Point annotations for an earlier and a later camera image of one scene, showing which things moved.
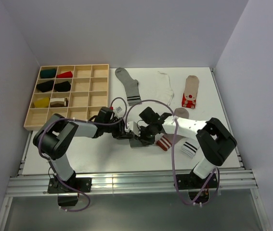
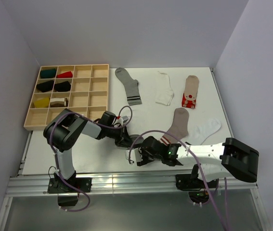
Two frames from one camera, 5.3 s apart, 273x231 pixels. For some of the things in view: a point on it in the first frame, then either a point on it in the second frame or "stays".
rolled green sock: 47,73 stays
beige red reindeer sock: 191,89 stays
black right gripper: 143,140 -> 145,160
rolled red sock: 67,74 stays
